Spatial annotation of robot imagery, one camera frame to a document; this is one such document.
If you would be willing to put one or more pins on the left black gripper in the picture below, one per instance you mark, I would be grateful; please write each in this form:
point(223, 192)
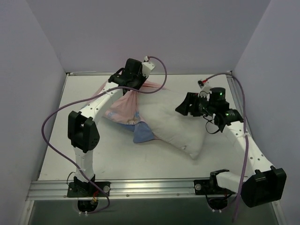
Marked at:
point(131, 85)

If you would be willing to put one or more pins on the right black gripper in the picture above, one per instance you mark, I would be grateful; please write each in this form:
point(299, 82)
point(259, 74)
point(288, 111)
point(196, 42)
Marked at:
point(192, 107)

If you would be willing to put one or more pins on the white pillow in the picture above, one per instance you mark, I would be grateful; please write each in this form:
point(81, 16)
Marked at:
point(186, 133)

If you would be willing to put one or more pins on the blue pink printed pillowcase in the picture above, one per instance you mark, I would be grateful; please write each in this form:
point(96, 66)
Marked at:
point(125, 112)

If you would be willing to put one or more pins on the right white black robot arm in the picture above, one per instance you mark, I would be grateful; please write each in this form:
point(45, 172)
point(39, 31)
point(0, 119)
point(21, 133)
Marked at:
point(266, 183)

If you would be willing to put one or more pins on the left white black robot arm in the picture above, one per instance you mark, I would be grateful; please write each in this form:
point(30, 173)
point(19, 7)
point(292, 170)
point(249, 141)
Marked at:
point(82, 125)

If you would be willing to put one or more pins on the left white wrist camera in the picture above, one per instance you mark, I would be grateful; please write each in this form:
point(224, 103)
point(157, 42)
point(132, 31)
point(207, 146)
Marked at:
point(147, 68)

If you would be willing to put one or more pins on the back aluminium rail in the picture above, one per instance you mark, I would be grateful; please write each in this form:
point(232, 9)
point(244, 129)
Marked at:
point(80, 73)

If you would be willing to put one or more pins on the aluminium rail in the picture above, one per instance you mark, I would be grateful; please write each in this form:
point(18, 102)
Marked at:
point(80, 73)
point(122, 189)
point(236, 93)

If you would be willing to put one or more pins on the right side aluminium rail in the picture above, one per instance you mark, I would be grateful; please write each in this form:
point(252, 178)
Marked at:
point(236, 93)

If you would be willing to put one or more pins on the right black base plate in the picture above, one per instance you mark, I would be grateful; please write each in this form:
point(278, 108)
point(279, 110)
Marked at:
point(204, 187)

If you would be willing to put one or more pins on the front aluminium rail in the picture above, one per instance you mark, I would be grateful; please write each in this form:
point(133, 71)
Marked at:
point(122, 189)

